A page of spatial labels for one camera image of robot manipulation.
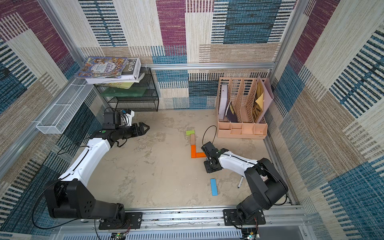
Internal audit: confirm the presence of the orange block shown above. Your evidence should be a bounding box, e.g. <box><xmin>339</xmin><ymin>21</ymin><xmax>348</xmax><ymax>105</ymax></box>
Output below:
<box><xmin>191</xmin><ymin>145</ymin><xmax>197</xmax><ymax>158</ymax></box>
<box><xmin>196</xmin><ymin>153</ymin><xmax>207</xmax><ymax>158</ymax></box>

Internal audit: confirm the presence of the light blue block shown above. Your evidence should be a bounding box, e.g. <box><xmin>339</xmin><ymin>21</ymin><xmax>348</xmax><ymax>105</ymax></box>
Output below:
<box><xmin>210</xmin><ymin>179</ymin><xmax>218</xmax><ymax>196</ymax></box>

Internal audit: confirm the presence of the natural wood block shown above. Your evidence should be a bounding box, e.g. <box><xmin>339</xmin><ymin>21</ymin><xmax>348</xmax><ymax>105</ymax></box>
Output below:
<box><xmin>190</xmin><ymin>134</ymin><xmax>196</xmax><ymax>146</ymax></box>

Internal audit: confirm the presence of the green block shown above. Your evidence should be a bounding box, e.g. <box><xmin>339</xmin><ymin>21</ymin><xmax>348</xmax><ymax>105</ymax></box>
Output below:
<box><xmin>186</xmin><ymin>130</ymin><xmax>195</xmax><ymax>136</ymax></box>

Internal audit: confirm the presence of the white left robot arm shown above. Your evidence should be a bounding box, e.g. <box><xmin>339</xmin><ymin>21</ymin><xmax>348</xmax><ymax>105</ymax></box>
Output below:
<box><xmin>44</xmin><ymin>122</ymin><xmax>150</xmax><ymax>229</ymax></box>

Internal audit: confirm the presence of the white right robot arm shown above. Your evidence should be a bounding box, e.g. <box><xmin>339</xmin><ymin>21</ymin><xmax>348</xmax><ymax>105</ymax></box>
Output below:
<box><xmin>202</xmin><ymin>142</ymin><xmax>289</xmax><ymax>229</ymax></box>

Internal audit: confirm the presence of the marker pen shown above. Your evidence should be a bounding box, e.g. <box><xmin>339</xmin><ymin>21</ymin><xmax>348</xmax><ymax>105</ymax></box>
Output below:
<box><xmin>237</xmin><ymin>176</ymin><xmax>244</xmax><ymax>189</ymax></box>

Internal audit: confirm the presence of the green folder on shelf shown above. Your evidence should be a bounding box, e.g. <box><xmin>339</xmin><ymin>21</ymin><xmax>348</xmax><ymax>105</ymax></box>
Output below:
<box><xmin>101</xmin><ymin>87</ymin><xmax>147</xmax><ymax>97</ymax></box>

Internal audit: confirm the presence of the dark notebook in organizer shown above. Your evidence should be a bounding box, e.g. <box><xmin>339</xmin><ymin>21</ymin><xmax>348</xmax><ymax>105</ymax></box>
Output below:
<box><xmin>226</xmin><ymin>102</ymin><xmax>238</xmax><ymax>123</ymax></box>

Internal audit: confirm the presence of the pink desk file organizer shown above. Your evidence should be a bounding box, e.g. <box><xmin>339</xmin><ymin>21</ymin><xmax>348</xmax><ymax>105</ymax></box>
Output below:
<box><xmin>217</xmin><ymin>77</ymin><xmax>274</xmax><ymax>140</ymax></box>

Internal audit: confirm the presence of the colourful illustrated book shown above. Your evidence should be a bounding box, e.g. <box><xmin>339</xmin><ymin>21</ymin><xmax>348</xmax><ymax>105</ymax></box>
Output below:
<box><xmin>75</xmin><ymin>57</ymin><xmax>129</xmax><ymax>79</ymax></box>

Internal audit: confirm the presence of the yellow paper in organizer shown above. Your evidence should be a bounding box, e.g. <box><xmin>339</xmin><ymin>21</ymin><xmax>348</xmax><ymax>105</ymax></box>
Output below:
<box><xmin>255</xmin><ymin>93</ymin><xmax>264</xmax><ymax>111</ymax></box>

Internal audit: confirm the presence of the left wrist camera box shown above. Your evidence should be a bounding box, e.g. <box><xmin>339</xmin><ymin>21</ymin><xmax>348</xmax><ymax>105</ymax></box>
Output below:
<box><xmin>103</xmin><ymin>109</ymin><xmax>135</xmax><ymax>130</ymax></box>

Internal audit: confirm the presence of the black wire mesh shelf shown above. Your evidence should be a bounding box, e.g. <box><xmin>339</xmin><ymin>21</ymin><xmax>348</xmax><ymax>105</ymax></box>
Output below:
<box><xmin>95</xmin><ymin>68</ymin><xmax>160</xmax><ymax>112</ymax></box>

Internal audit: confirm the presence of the white wire mesh basket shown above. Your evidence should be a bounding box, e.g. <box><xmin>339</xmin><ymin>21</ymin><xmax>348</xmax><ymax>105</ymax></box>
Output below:
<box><xmin>36</xmin><ymin>82</ymin><xmax>93</xmax><ymax>135</ymax></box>

